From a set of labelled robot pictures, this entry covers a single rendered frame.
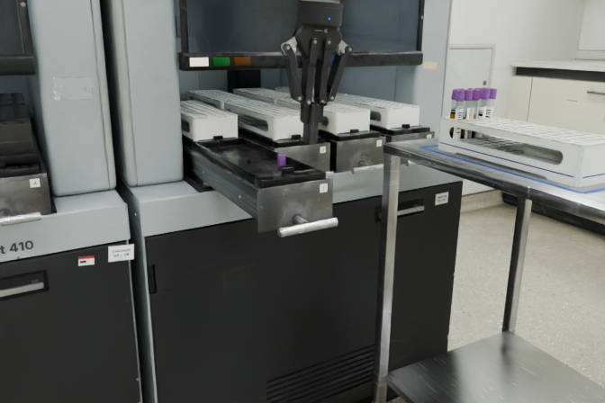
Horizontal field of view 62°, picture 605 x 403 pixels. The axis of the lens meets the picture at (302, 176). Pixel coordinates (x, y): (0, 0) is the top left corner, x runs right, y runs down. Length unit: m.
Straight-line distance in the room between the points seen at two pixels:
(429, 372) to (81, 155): 0.89
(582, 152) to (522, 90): 2.54
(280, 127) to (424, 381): 0.66
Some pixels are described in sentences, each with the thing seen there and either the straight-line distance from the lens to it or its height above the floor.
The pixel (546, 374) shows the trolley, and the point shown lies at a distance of 1.38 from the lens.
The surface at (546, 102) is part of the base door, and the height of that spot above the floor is 0.68.
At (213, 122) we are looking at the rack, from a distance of 1.09.
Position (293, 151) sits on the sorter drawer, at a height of 0.80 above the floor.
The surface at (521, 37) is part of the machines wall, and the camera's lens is 3.44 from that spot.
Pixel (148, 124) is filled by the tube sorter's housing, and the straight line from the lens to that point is 1.04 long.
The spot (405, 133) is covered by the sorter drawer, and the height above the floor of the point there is 0.81.
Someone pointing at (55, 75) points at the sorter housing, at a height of 0.96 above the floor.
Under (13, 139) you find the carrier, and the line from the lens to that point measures 1.00.
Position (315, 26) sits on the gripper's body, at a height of 1.04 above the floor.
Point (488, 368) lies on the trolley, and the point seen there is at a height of 0.28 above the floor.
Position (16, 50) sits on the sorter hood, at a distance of 0.99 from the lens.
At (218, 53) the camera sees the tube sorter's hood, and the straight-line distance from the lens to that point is 1.05.
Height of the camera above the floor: 1.03
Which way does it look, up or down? 15 degrees down
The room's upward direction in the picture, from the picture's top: straight up
